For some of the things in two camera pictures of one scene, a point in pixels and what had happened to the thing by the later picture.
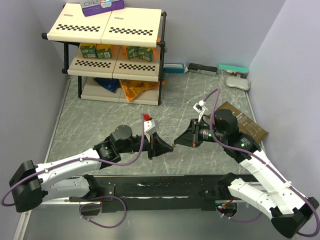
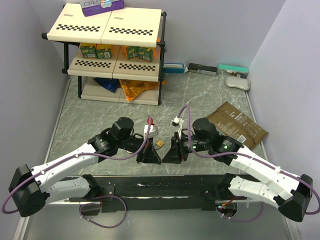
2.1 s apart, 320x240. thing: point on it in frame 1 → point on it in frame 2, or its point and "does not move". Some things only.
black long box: [210, 70] does not move
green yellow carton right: [146, 53] does not move
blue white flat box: [173, 68] does not move
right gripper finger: [184, 140] → [173, 156]
